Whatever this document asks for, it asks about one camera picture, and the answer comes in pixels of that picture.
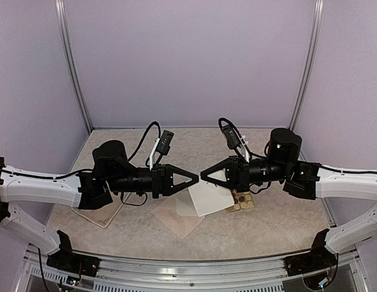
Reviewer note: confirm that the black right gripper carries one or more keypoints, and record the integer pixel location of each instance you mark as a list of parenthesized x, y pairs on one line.
[(237, 172)]

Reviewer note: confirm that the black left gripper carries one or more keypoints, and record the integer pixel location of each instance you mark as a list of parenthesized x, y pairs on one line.
[(162, 180)]

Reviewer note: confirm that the beige lined letter paper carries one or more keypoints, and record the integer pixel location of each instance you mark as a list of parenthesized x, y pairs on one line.
[(203, 198)]

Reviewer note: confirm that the translucent pink envelope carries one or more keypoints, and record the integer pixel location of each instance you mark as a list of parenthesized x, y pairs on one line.
[(178, 217)]

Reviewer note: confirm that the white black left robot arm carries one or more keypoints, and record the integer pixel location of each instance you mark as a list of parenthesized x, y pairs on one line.
[(111, 165)]

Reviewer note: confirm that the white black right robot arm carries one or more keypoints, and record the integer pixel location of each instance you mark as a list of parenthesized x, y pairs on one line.
[(304, 180)]

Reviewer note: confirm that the round sticker seal sheet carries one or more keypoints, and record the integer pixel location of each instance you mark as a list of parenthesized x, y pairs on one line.
[(242, 201)]

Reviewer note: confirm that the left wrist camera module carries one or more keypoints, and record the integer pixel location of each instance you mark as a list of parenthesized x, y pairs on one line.
[(163, 146)]

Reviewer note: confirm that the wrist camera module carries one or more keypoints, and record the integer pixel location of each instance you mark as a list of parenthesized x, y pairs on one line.
[(163, 146), (231, 136)]

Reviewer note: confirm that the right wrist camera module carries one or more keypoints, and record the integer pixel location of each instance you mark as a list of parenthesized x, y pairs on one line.
[(231, 136)]

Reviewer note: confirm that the front aluminium frame rail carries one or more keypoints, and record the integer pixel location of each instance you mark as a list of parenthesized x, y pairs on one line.
[(273, 273)]

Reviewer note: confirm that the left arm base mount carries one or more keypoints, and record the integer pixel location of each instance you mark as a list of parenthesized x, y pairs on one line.
[(66, 259)]

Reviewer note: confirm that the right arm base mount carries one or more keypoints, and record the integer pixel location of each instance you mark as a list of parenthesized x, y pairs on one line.
[(318, 257)]

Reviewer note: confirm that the right aluminium corner post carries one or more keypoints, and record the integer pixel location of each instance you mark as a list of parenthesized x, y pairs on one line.
[(309, 63)]

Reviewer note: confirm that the aluminium corner post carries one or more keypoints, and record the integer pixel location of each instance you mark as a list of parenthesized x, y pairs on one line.
[(71, 66), (309, 63)]

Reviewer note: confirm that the left aluminium corner post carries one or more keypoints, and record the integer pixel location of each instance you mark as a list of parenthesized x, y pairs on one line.
[(71, 66)]

